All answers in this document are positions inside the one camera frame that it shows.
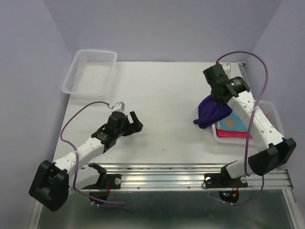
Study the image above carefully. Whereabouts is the purple towel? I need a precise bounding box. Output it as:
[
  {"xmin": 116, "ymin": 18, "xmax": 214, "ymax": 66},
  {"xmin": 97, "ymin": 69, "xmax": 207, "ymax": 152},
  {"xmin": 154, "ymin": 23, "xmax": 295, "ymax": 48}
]
[{"xmin": 193, "ymin": 95, "xmax": 232, "ymax": 129}]

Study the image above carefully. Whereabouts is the blue orange patterned towel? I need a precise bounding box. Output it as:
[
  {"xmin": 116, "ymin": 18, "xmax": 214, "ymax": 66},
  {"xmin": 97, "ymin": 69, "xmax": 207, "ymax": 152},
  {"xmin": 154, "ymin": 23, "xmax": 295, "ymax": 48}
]
[{"xmin": 216, "ymin": 112, "xmax": 247, "ymax": 132}]

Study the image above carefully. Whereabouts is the pink towel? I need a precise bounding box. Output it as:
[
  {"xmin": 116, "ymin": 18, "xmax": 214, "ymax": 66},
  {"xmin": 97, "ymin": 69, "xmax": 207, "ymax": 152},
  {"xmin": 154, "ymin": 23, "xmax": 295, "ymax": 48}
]
[{"xmin": 216, "ymin": 128, "xmax": 247, "ymax": 138}]

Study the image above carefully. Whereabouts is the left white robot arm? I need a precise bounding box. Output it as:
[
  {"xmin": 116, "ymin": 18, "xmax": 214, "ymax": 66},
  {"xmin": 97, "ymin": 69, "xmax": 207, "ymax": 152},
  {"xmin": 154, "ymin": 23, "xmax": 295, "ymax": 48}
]
[{"xmin": 29, "ymin": 111, "xmax": 143, "ymax": 212}]

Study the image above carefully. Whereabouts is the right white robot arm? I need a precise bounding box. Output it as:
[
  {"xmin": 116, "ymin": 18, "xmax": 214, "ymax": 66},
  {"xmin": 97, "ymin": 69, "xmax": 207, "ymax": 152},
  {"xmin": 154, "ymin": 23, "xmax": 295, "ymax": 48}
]
[{"xmin": 203, "ymin": 64, "xmax": 296, "ymax": 188}]

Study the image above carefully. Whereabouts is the white basket at right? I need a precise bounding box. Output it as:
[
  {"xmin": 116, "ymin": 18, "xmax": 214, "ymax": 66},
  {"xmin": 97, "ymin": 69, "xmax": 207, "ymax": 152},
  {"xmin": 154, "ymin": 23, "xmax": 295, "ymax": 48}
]
[{"xmin": 211, "ymin": 101, "xmax": 284, "ymax": 145}]

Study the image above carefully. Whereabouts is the white basket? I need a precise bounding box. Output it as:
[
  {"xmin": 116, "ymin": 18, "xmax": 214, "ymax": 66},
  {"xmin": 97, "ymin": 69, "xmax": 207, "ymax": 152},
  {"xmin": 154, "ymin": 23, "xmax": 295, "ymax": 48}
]
[
  {"xmin": 211, "ymin": 101, "xmax": 284, "ymax": 145},
  {"xmin": 61, "ymin": 49, "xmax": 117, "ymax": 98}
]

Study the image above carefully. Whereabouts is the white basket at left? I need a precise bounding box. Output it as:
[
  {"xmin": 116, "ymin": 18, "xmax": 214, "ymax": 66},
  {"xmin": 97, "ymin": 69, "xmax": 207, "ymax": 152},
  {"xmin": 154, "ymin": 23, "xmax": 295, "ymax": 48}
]
[{"xmin": 61, "ymin": 49, "xmax": 117, "ymax": 98}]

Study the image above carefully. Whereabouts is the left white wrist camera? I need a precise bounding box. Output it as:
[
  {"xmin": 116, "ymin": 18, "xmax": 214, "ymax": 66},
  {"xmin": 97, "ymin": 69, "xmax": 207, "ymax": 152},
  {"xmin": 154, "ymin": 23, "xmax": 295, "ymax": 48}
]
[{"xmin": 111, "ymin": 102, "xmax": 125, "ymax": 113}]

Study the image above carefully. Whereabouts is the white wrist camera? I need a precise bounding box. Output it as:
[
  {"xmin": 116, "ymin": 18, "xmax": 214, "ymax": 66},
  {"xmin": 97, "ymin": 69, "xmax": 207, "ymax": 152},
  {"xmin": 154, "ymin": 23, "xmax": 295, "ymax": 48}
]
[
  {"xmin": 111, "ymin": 102, "xmax": 125, "ymax": 113},
  {"xmin": 217, "ymin": 63, "xmax": 231, "ymax": 78}
]

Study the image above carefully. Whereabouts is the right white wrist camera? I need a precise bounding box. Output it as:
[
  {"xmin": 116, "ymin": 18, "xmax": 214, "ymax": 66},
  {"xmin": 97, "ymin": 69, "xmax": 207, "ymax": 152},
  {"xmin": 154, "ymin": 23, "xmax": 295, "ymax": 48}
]
[{"xmin": 217, "ymin": 63, "xmax": 231, "ymax": 78}]

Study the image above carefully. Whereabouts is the aluminium mounting rail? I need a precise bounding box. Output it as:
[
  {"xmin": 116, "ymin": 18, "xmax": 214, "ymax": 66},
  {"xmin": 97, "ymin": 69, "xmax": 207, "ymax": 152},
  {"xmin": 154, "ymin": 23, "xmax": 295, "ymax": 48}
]
[{"xmin": 101, "ymin": 163, "xmax": 293, "ymax": 192}]

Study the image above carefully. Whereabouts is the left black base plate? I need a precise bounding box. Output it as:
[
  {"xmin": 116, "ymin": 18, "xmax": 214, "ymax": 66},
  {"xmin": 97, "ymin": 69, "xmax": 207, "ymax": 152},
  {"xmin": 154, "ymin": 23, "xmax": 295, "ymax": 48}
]
[{"xmin": 82, "ymin": 174, "xmax": 122, "ymax": 190}]

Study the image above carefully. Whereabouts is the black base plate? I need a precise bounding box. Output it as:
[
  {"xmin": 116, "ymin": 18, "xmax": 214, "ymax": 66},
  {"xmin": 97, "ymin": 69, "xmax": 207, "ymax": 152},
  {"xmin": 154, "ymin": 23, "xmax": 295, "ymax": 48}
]
[
  {"xmin": 202, "ymin": 173, "xmax": 248, "ymax": 189},
  {"xmin": 82, "ymin": 174, "xmax": 122, "ymax": 190}
]

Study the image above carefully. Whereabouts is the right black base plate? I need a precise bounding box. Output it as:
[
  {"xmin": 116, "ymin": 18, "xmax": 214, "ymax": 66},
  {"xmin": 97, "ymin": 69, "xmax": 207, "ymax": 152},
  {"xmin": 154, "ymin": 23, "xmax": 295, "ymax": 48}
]
[{"xmin": 202, "ymin": 173, "xmax": 248, "ymax": 189}]

